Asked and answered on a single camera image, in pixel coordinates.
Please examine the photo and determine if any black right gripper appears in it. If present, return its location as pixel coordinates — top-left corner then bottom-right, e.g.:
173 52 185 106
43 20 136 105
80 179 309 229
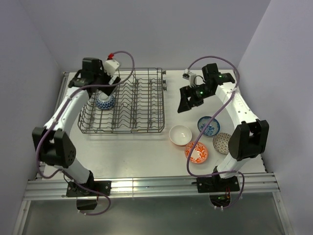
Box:
178 84 214 113

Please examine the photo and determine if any orange geometric pattern bowl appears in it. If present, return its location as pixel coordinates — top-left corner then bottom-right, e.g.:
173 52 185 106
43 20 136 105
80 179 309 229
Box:
96 93 115 110

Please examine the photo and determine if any orange floral pattern bowl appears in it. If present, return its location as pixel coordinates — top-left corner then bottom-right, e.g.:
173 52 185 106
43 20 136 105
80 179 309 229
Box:
184 141 209 164

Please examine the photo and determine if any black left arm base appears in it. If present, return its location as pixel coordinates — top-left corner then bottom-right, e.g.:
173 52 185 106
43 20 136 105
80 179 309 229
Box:
66 181 112 197

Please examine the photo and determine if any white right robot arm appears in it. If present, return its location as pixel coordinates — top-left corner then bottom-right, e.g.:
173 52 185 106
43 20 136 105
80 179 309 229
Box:
178 63 269 191

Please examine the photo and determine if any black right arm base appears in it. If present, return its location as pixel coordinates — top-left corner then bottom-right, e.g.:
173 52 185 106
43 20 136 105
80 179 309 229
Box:
192 175 240 193

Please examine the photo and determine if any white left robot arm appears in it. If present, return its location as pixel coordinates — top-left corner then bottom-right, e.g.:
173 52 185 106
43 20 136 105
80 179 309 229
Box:
32 56 121 195

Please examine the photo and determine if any plain white bowl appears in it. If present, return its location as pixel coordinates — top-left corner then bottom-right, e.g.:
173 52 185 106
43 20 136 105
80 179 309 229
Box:
169 125 192 146

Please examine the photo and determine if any blue floral bowl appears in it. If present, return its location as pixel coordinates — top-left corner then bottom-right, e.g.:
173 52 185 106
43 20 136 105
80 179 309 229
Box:
197 116 221 137

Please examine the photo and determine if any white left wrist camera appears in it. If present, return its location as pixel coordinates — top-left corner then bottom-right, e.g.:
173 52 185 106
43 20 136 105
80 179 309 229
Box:
103 53 120 85

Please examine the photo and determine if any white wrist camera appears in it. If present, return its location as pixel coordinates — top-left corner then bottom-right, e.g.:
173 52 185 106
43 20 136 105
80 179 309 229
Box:
103 53 120 85
182 69 197 88

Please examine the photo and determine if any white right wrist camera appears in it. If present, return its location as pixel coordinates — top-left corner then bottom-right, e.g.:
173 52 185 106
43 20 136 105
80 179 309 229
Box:
182 69 197 88

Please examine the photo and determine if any grey wire dish rack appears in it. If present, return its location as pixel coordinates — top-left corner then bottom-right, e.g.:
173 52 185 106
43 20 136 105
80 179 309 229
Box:
78 68 166 134

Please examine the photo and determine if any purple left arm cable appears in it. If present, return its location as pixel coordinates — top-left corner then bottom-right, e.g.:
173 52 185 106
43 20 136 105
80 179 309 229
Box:
36 50 135 216

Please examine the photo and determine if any aluminium mounting rail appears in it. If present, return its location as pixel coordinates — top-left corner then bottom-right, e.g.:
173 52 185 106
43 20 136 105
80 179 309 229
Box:
22 173 280 201

